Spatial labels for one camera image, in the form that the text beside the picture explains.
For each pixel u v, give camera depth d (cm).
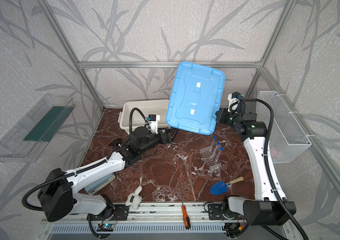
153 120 67
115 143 98
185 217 71
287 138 60
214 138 102
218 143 99
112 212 70
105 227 71
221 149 101
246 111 51
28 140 63
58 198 40
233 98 62
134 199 75
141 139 58
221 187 83
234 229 74
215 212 73
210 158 93
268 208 37
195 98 72
